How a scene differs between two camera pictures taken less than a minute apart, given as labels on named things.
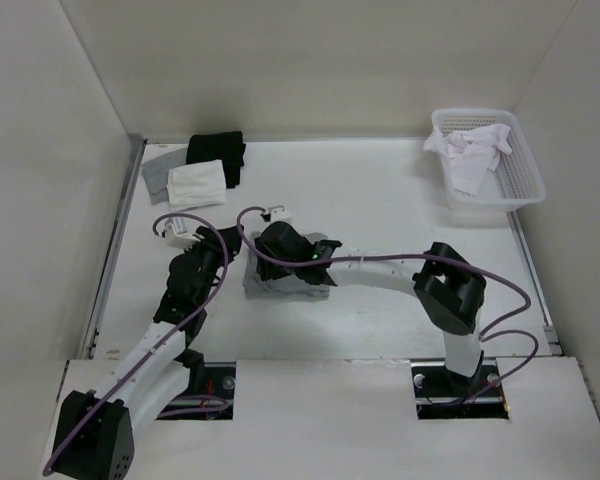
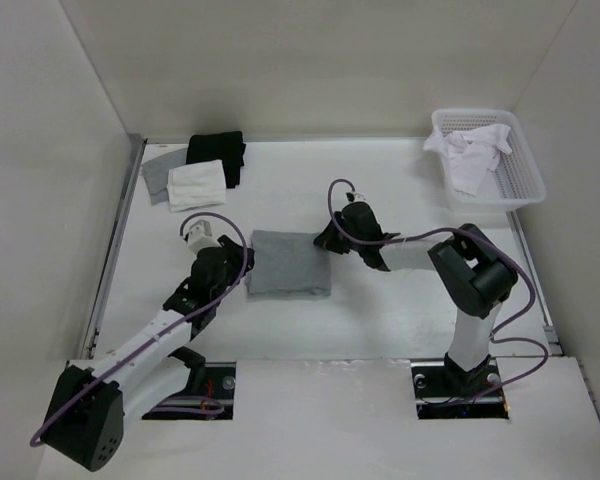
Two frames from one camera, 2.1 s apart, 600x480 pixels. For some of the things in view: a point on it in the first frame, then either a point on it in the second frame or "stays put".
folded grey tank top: (156, 174) stays put
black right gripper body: (269, 271) to (337, 242)
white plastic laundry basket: (517, 179) stays put
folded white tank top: (196, 185) stays put
